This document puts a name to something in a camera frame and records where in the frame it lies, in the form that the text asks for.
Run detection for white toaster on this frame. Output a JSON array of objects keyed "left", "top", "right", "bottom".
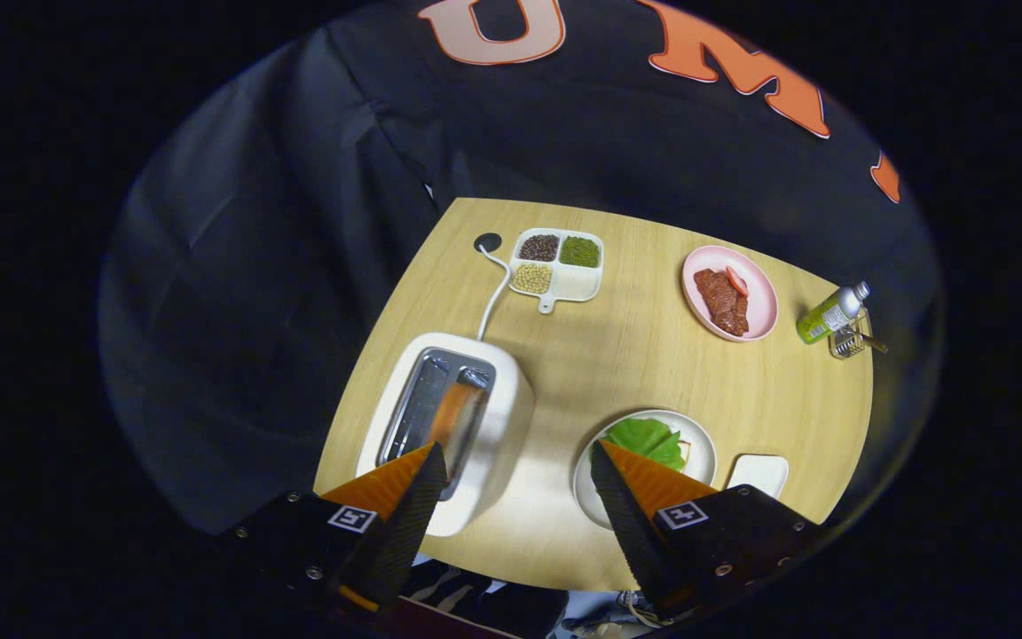
[{"left": 355, "top": 332, "right": 536, "bottom": 539}]

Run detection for round white plate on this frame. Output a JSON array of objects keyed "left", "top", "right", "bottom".
[{"left": 572, "top": 409, "right": 718, "bottom": 532}]

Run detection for silver bottle green label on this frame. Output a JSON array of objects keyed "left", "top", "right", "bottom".
[{"left": 796, "top": 281, "right": 872, "bottom": 345}]

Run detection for green beans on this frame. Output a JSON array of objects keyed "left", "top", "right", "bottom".
[{"left": 560, "top": 236, "right": 601, "bottom": 268}]

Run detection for square white plate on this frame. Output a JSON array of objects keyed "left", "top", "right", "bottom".
[{"left": 726, "top": 454, "right": 790, "bottom": 500}]

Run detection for white divided dish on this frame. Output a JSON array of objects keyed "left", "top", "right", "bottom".
[{"left": 508, "top": 228, "right": 605, "bottom": 315}]

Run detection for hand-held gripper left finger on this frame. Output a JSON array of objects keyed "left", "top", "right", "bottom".
[{"left": 218, "top": 442, "right": 450, "bottom": 622}]

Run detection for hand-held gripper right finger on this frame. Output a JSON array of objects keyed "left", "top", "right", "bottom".
[{"left": 589, "top": 440, "right": 831, "bottom": 627}]

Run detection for green lettuce leaf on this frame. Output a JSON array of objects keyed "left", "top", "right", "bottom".
[{"left": 606, "top": 417, "right": 688, "bottom": 472}]

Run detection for white toaster cable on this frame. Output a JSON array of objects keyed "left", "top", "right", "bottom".
[{"left": 476, "top": 244, "right": 512, "bottom": 343}]

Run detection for brown meat slices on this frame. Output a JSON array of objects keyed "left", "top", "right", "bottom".
[{"left": 694, "top": 268, "right": 750, "bottom": 337}]

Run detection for toasted bread slice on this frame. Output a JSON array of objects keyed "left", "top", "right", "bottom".
[{"left": 427, "top": 377, "right": 487, "bottom": 462}]

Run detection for pink plate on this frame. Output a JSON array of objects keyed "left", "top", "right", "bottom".
[{"left": 681, "top": 245, "right": 779, "bottom": 343}]

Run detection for metal wire basket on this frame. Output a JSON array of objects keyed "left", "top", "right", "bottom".
[{"left": 828, "top": 309, "right": 874, "bottom": 359}]

